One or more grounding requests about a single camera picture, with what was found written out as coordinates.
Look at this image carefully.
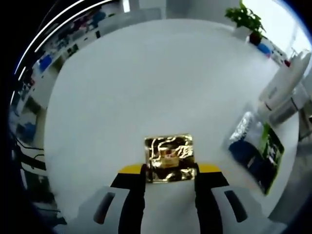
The white skincare tube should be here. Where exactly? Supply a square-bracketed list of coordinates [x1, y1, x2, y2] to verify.
[258, 51, 312, 112]

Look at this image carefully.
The white skincare pump bottle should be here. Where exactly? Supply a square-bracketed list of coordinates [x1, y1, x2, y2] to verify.
[267, 97, 305, 124]

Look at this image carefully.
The gold skincare sachet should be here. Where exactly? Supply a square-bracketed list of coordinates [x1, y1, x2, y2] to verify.
[144, 133, 198, 183]

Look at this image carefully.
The blue storage crate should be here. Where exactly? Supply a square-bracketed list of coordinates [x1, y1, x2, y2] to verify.
[39, 55, 53, 72]

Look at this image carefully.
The green potted plant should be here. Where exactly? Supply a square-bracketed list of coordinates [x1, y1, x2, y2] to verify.
[224, 1, 267, 35]

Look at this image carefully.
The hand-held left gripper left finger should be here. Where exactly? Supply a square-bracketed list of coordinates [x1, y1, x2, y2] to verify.
[78, 164, 147, 234]

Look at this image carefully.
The white plant pot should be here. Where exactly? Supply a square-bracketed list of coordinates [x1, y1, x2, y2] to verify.
[234, 25, 252, 42]

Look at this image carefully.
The green blue skincare mask sachet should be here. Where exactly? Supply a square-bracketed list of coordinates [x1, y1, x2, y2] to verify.
[228, 109, 285, 195]

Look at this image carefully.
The dark red vase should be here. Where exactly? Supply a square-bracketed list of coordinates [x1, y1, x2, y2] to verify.
[249, 33, 263, 45]

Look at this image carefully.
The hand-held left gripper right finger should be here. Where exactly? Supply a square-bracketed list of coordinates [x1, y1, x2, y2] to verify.
[194, 163, 266, 234]

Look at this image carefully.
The black cable bundle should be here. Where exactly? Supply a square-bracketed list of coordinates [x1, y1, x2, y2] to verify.
[14, 136, 61, 220]

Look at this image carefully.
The blue round object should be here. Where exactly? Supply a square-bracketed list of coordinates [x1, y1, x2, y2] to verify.
[257, 43, 273, 58]

